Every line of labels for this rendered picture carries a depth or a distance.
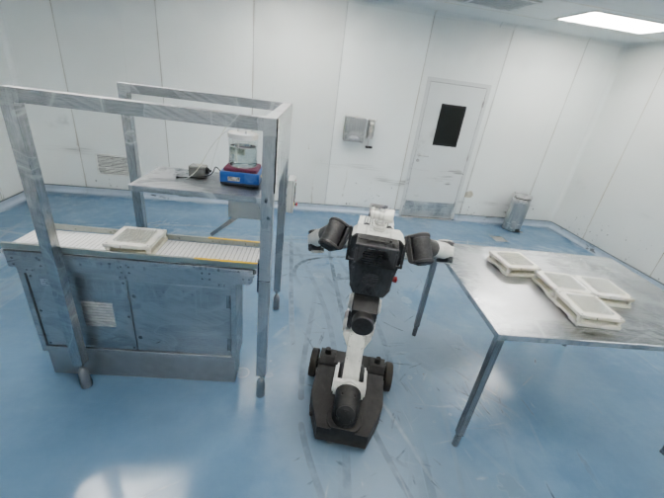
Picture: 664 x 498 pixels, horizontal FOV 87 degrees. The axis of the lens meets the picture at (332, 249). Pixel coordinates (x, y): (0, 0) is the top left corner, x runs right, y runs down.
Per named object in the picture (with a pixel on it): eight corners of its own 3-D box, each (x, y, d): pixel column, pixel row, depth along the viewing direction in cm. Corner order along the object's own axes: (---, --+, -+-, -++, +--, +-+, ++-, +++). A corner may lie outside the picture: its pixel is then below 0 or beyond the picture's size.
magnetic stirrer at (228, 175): (264, 178, 199) (265, 162, 195) (259, 189, 180) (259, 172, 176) (228, 174, 198) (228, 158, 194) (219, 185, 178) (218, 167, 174)
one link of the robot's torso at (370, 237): (401, 311, 166) (418, 244, 151) (331, 298, 169) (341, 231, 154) (399, 281, 193) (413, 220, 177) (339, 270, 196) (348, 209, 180)
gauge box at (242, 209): (269, 213, 212) (270, 182, 204) (266, 220, 203) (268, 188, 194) (232, 210, 210) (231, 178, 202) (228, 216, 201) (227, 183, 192)
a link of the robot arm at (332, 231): (327, 250, 182) (339, 246, 169) (313, 241, 179) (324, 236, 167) (336, 232, 186) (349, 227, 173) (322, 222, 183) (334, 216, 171)
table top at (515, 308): (608, 261, 285) (610, 257, 284) (762, 358, 187) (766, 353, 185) (432, 245, 272) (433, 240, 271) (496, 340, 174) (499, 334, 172)
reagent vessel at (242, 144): (259, 163, 192) (260, 127, 184) (255, 170, 178) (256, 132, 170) (231, 160, 190) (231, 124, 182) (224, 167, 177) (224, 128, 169)
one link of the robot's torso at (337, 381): (363, 403, 208) (366, 388, 203) (330, 397, 210) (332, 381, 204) (365, 377, 227) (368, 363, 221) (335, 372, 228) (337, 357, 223)
